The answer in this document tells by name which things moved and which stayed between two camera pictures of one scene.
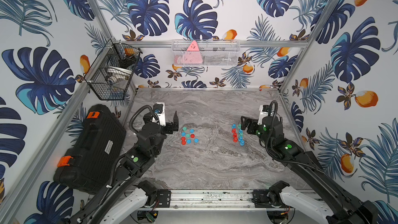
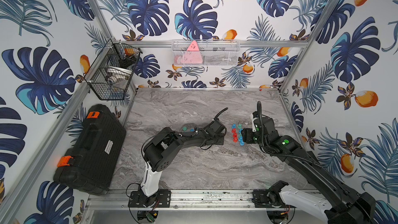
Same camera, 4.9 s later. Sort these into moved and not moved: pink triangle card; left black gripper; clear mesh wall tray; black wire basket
Moved: left black gripper
Not moved: pink triangle card; clear mesh wall tray; black wire basket
